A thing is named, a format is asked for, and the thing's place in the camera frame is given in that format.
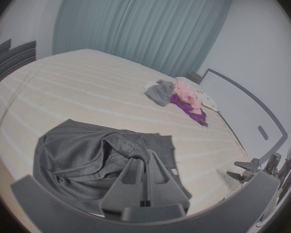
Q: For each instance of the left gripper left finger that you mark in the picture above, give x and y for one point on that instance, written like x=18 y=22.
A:
x=126 y=193

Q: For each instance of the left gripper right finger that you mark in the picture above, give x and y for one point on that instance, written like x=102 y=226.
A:
x=165 y=188

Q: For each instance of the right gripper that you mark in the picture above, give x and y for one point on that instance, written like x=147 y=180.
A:
x=254 y=166

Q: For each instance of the black T-shirt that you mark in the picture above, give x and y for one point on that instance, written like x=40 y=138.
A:
x=75 y=154

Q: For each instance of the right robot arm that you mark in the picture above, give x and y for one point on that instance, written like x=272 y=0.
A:
x=274 y=161

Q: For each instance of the bed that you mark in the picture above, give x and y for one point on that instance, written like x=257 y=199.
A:
x=87 y=86

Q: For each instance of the white printed pillow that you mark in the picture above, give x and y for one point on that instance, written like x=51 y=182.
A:
x=208 y=101

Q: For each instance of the purple garment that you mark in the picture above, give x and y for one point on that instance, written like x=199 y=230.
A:
x=181 y=104

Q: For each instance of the pink garment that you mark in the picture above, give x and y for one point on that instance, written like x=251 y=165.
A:
x=186 y=96

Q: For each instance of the grey garment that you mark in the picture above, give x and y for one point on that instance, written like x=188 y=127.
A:
x=158 y=93

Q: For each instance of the grey bedside table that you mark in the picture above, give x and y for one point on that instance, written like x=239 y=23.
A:
x=193 y=78

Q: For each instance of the black chest of drawers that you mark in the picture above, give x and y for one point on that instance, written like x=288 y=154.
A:
x=14 y=57

